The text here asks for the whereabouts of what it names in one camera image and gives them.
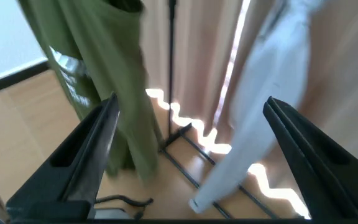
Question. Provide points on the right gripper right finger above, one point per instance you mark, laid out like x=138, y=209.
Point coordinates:
x=331, y=174

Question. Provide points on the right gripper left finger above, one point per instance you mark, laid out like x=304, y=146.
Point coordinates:
x=73, y=174

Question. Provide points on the green printed T-shirt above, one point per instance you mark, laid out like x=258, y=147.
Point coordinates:
x=113, y=62

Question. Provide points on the black clothes rack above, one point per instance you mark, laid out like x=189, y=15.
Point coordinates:
x=171, y=62

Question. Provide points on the pale grey sweatpants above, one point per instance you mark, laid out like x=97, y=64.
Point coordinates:
x=275, y=77

